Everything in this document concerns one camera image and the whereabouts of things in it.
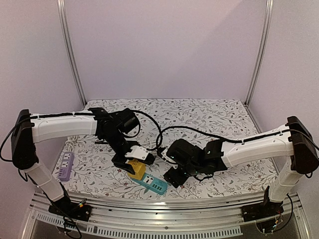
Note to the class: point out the right aluminium post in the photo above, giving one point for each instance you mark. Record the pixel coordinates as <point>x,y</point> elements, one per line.
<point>261,51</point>

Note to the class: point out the purple power strip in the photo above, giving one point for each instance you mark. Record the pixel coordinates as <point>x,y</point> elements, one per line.
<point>66,167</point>

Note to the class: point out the left aluminium post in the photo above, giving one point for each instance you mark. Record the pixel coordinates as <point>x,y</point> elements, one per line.
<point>69,50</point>

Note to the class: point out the aluminium front rail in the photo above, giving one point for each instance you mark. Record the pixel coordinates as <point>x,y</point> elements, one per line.
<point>208,218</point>

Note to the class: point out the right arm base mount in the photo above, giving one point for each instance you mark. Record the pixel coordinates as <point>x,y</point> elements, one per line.
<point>261,210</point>

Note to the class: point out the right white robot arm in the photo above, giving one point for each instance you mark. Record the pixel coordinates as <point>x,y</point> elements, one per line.
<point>291,139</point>

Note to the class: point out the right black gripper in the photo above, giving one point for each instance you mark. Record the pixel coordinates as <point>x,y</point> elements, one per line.
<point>174,176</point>

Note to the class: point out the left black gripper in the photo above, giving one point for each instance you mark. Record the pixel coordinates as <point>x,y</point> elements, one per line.
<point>121,164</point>

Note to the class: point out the yellow cube socket adapter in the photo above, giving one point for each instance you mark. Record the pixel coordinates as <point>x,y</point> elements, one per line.
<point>139,169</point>

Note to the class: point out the aluminium post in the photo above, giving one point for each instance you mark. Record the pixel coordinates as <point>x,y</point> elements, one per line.
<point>261,51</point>
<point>69,50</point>

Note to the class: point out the teal power strip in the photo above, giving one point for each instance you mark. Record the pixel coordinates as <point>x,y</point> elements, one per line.
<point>152,183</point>

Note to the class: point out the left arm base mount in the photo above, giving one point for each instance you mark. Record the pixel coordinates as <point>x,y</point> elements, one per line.
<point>65,207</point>

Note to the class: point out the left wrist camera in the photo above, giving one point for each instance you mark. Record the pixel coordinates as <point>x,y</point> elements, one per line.
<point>141,154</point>

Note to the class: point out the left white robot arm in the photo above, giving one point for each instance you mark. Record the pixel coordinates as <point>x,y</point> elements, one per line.
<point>31,129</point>

